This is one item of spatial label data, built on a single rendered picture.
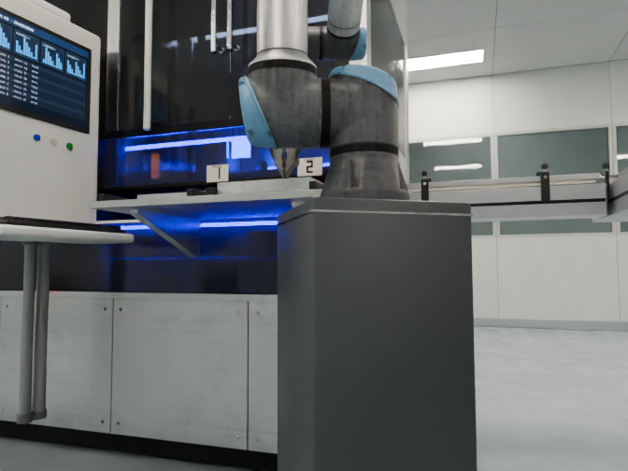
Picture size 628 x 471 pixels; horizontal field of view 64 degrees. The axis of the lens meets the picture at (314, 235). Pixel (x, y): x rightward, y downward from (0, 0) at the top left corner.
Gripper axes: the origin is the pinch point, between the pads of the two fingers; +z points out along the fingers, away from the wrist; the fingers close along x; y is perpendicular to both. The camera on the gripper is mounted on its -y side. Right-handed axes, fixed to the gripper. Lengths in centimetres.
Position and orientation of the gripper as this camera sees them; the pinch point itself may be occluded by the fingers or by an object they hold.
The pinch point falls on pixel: (284, 173)
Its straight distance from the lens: 126.0
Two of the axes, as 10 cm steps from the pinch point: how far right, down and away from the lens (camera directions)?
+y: 3.1, 0.4, 9.5
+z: -0.1, 10.0, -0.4
